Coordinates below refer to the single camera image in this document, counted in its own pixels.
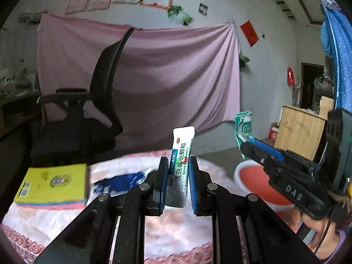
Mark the blue foil snack wrapper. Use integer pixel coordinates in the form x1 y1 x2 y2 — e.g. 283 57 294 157
92 172 146 196

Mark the person right hand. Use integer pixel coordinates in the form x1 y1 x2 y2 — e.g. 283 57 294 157
288 208 342 259

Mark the red paper wall sign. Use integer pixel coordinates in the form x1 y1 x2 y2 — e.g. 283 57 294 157
240 20 259 47

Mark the red hanging wall ornament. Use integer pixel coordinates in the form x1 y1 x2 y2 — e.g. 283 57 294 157
287 67 295 86

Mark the yellow book stack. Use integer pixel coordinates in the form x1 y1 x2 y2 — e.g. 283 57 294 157
14 164 89 210

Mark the wooden cabinet board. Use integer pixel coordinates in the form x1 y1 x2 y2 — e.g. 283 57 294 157
274 97 334 160

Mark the pink hanging sheet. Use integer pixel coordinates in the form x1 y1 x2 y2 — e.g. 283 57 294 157
36 14 240 151

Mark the white medicine sachet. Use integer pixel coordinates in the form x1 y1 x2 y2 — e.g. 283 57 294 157
165 126 195 208

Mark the blue dotted curtain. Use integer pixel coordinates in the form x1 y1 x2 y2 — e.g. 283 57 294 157
320 0 351 112

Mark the green white packet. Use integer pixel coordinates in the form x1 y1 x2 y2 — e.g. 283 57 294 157
235 112 252 148

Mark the orange white trash basin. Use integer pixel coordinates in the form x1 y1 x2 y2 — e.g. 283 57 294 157
233 159 294 220

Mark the black office chair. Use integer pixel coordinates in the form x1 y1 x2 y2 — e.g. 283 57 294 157
31 27 135 160

